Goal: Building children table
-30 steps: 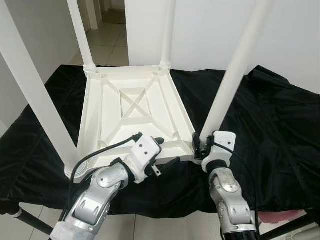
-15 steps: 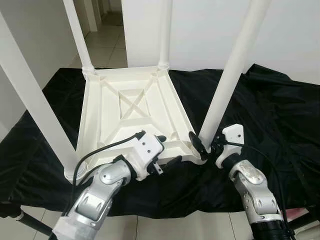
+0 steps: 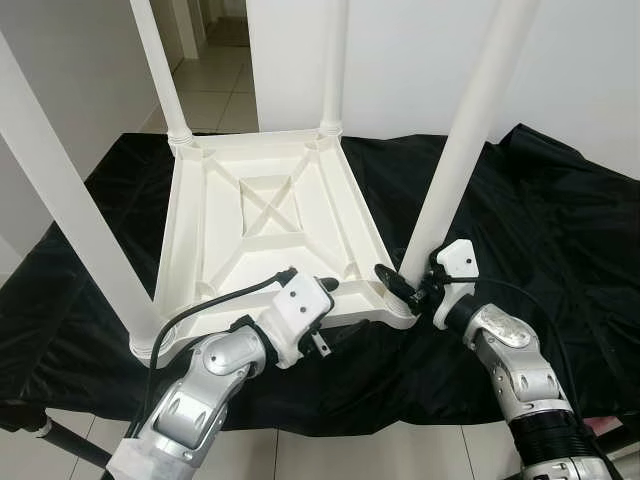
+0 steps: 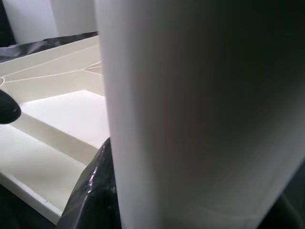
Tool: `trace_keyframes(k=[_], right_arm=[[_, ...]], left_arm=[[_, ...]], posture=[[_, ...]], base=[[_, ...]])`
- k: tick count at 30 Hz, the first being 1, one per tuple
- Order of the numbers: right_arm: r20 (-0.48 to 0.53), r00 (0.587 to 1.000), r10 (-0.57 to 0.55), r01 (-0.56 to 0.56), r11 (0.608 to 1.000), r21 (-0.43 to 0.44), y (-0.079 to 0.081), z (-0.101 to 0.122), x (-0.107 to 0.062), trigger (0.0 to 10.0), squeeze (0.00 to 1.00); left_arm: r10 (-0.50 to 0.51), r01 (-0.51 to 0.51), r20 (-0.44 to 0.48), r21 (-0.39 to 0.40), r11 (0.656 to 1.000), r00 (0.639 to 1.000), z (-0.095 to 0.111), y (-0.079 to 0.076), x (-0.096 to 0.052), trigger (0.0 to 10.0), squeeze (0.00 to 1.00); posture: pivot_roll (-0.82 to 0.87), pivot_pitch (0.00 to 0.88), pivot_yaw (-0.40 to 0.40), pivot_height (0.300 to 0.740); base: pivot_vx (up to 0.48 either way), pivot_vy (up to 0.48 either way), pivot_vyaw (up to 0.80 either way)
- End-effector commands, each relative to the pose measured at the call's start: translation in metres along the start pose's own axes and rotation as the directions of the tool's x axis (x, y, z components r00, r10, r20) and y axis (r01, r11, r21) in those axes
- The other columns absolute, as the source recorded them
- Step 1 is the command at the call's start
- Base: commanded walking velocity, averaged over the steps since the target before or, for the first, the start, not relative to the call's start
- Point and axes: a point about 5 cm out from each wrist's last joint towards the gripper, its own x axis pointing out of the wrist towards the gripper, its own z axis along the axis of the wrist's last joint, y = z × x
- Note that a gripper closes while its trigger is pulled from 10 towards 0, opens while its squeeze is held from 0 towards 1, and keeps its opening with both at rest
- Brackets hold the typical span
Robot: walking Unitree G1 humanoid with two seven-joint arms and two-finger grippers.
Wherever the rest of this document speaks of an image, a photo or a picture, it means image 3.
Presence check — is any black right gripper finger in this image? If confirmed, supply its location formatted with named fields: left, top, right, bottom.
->
left=374, top=263, right=415, bottom=304

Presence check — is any white plastic table top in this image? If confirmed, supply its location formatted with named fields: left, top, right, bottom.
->
left=130, top=125, right=421, bottom=363

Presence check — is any black cloth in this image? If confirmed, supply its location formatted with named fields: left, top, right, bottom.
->
left=0, top=122, right=640, bottom=436

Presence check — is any pink sheet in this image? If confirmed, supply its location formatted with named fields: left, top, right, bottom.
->
left=585, top=415, right=626, bottom=436

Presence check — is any black metal stand leg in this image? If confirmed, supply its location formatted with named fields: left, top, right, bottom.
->
left=0, top=405, right=113, bottom=471
left=590, top=425, right=640, bottom=457

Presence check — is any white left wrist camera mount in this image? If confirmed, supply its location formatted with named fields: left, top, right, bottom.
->
left=262, top=272, right=336, bottom=369

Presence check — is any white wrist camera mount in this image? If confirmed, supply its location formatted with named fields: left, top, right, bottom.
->
left=262, top=272, right=336, bottom=369
left=432, top=240, right=479, bottom=329

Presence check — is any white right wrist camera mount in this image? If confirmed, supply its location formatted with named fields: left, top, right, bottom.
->
left=432, top=240, right=479, bottom=329

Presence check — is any white door frame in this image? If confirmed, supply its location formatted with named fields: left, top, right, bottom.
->
left=165, top=0, right=216, bottom=61

